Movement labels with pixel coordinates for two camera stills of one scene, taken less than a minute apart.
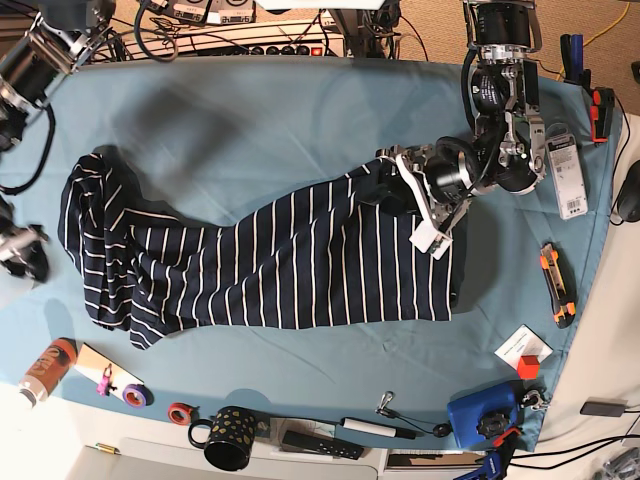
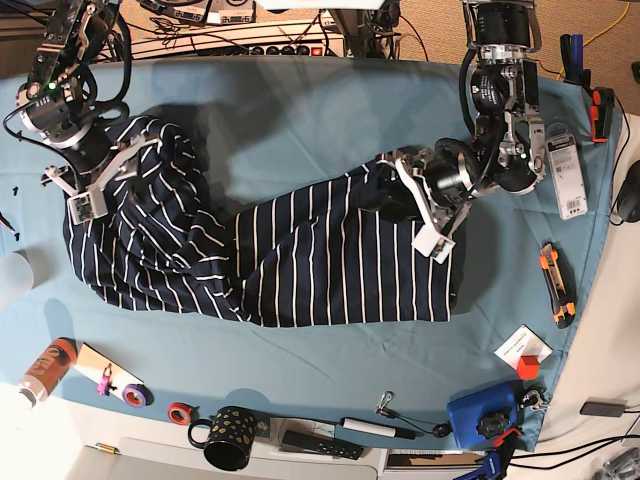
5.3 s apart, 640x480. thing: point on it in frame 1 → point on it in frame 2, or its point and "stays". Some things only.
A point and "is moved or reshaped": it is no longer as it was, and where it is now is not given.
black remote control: [320, 444] stays
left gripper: [23, 249] → [118, 165]
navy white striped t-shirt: [339, 255] is moved or reshaped
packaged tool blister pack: [564, 154] stays
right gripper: [443, 175] stays
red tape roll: [179, 413] stays
